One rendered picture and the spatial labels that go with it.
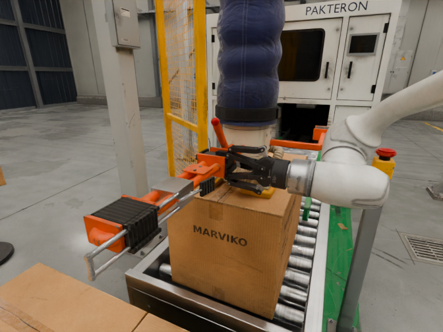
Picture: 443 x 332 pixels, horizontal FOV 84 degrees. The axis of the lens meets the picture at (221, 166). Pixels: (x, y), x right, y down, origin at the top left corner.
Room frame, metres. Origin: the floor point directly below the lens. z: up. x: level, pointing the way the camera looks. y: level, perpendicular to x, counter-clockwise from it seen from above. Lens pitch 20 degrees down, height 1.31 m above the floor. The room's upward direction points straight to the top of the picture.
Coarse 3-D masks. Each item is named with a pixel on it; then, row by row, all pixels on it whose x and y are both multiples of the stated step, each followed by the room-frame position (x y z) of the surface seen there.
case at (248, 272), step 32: (224, 192) 0.73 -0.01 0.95; (192, 224) 0.71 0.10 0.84; (224, 224) 0.66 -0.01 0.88; (256, 224) 0.62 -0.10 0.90; (288, 224) 0.72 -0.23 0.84; (192, 256) 0.71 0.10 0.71; (224, 256) 0.66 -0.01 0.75; (256, 256) 0.62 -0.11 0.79; (288, 256) 0.84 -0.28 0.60; (192, 288) 0.71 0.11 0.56; (224, 288) 0.66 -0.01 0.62; (256, 288) 0.61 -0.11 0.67
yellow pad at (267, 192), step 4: (264, 188) 0.71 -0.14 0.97; (268, 188) 0.72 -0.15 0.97; (272, 188) 0.72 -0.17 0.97; (244, 192) 0.72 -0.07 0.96; (248, 192) 0.71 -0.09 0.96; (252, 192) 0.70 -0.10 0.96; (264, 192) 0.69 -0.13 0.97; (268, 192) 0.69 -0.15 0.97; (272, 192) 0.71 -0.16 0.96; (256, 196) 0.70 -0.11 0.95; (260, 196) 0.69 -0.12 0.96; (264, 196) 0.69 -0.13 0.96; (268, 196) 0.68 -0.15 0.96
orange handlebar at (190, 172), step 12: (276, 144) 0.88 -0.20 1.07; (288, 144) 0.86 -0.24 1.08; (300, 144) 0.85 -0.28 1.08; (312, 144) 0.83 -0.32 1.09; (192, 168) 0.57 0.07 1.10; (204, 168) 0.57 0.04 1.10; (216, 168) 0.60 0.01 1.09; (156, 192) 0.44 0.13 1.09; (156, 204) 0.39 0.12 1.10; (168, 204) 0.41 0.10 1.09; (96, 228) 0.32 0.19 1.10; (96, 240) 0.29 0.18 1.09
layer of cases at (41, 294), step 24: (0, 288) 0.73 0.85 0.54; (24, 288) 0.73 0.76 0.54; (48, 288) 0.73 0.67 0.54; (72, 288) 0.73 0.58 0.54; (0, 312) 0.62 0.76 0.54; (24, 312) 0.62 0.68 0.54; (48, 312) 0.62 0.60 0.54; (72, 312) 0.62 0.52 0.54; (96, 312) 0.62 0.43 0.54; (120, 312) 0.62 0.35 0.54; (144, 312) 0.62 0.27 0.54
